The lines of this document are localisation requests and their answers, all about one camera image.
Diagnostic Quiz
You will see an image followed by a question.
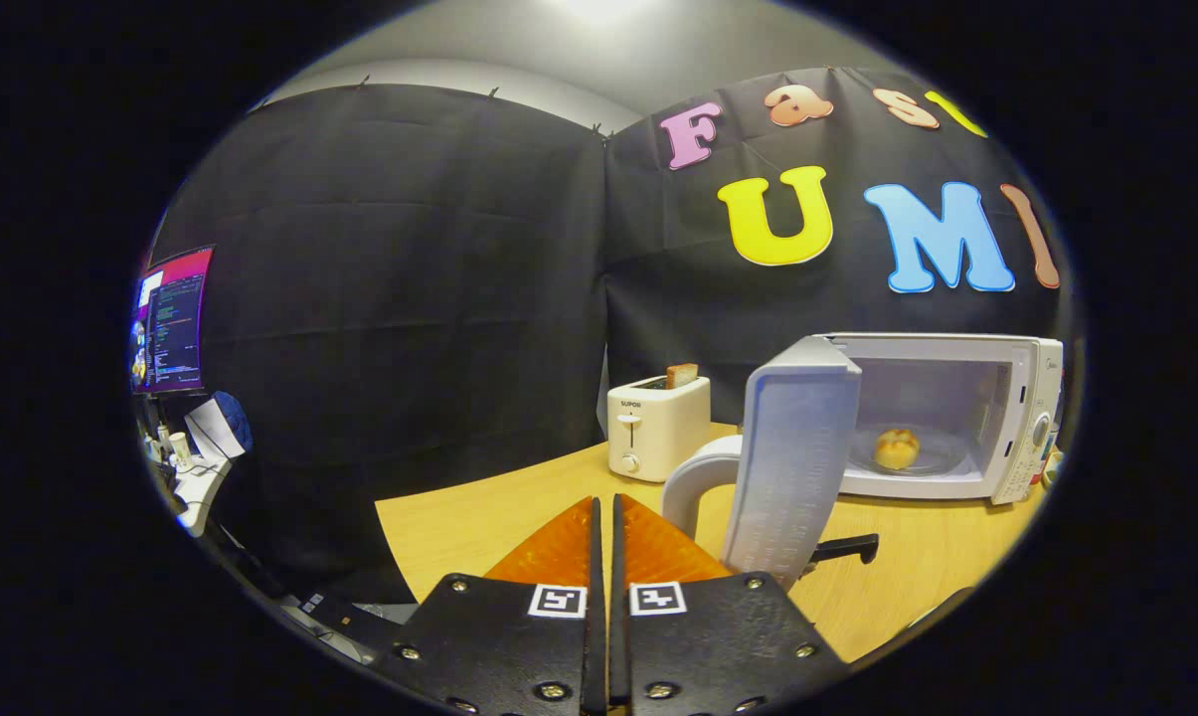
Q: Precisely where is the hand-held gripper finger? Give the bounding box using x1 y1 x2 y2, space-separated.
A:
370 495 607 716
610 492 848 716

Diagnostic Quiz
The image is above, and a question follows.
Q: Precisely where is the white microwave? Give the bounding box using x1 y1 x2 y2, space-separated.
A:
661 331 1065 593

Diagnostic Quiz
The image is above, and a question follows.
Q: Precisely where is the golden bread roll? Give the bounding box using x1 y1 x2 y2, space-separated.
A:
873 428 922 471

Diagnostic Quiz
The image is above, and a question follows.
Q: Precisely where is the glass microwave turntable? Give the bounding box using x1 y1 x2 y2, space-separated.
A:
850 423 967 478

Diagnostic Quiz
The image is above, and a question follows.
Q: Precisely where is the white toaster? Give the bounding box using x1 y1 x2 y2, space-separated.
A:
606 375 712 484

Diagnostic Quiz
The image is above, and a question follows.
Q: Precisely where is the white desk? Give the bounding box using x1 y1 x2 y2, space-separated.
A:
146 452 234 538

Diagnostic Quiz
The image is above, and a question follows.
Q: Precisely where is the white and blue bag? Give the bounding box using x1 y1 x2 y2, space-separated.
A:
183 390 255 460

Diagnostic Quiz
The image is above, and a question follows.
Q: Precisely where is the computer monitor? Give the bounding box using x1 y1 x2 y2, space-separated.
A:
129 246 216 397

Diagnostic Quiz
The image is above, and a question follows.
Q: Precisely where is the black handle-like object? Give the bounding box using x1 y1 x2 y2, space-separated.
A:
802 533 880 578

